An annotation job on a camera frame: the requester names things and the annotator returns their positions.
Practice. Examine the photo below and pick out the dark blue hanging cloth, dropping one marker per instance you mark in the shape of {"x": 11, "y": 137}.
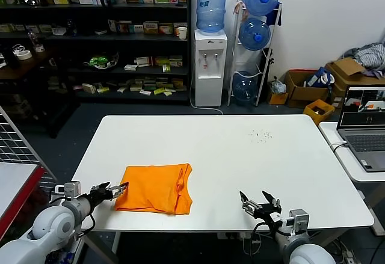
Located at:
{"x": 275, "y": 14}

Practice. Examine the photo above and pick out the dark blue bottle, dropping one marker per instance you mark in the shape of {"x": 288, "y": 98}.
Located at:
{"x": 71, "y": 29}

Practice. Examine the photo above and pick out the crumpled clear plastic bag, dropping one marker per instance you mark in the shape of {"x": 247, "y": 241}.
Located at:
{"x": 278, "y": 86}

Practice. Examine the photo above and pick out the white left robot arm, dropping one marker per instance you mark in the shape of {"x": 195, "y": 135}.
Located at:
{"x": 51, "y": 228}

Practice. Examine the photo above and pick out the white jug rack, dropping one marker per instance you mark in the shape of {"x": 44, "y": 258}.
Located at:
{"x": 266, "y": 65}

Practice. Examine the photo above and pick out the black stand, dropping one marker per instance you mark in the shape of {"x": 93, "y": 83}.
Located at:
{"x": 266, "y": 65}

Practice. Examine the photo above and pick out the small cardboard box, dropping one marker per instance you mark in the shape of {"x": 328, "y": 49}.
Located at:
{"x": 277, "y": 98}

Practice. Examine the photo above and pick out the pile of grey clothes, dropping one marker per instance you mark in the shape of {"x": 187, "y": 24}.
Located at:
{"x": 368, "y": 55}

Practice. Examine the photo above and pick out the orange and white medicine box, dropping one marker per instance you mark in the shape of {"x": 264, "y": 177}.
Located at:
{"x": 166, "y": 29}

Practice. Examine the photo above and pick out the white power strip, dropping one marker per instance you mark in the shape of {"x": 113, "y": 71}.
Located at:
{"x": 231, "y": 236}

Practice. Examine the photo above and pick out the black box device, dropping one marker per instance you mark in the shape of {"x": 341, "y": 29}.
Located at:
{"x": 11, "y": 58}

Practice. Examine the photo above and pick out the white paper cup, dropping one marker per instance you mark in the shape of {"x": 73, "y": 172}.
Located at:
{"x": 182, "y": 33}

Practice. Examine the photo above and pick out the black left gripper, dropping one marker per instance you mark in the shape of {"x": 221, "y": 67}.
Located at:
{"x": 100, "y": 196}

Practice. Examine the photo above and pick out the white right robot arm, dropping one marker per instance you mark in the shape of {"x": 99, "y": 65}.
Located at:
{"x": 309, "y": 255}

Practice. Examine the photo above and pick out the small white side table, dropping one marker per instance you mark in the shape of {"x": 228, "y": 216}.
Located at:
{"x": 331, "y": 131}

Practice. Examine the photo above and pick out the white tape roll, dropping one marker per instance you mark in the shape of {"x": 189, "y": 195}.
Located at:
{"x": 24, "y": 55}

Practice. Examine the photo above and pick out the wide open cardboard box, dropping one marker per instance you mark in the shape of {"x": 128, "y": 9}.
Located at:
{"x": 300, "y": 94}

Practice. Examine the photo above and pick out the large white table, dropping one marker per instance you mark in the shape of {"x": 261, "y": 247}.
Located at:
{"x": 225, "y": 161}

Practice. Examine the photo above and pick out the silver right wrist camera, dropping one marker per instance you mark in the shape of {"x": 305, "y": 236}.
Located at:
{"x": 299, "y": 220}

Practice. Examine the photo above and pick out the white water dispenser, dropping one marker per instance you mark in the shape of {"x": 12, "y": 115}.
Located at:
{"x": 210, "y": 74}

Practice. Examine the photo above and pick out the yellow plastic bin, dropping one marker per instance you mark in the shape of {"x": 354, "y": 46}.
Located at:
{"x": 319, "y": 113}

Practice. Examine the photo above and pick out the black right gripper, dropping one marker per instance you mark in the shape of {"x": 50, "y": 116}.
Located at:
{"x": 270, "y": 213}

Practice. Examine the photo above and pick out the labelled blue water jug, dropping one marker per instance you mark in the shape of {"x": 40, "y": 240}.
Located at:
{"x": 211, "y": 8}

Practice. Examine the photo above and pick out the grey laptop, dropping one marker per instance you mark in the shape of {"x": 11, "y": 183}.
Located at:
{"x": 364, "y": 143}

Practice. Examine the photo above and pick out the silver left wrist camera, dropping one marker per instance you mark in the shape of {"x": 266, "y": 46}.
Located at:
{"x": 72, "y": 190}

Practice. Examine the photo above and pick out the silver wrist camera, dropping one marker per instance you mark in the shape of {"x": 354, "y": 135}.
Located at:
{"x": 72, "y": 190}
{"x": 299, "y": 220}

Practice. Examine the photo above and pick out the blue shopping bag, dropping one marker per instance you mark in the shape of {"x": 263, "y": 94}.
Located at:
{"x": 316, "y": 79}

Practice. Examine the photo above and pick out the red and white cart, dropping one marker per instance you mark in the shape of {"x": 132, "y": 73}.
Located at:
{"x": 15, "y": 186}

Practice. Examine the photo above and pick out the cardboard box with open flap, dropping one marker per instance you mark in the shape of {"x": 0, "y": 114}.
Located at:
{"x": 346, "y": 68}

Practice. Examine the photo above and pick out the brown wooden table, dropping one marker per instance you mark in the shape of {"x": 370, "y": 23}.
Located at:
{"x": 30, "y": 65}

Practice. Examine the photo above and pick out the orange t-shirt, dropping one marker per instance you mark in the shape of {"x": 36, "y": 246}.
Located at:
{"x": 150, "y": 189}

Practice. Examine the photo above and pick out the black shelving unit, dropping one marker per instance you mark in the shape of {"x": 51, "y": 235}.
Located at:
{"x": 90, "y": 40}

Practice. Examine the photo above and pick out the green and white bowl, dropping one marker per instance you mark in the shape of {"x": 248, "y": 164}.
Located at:
{"x": 100, "y": 61}

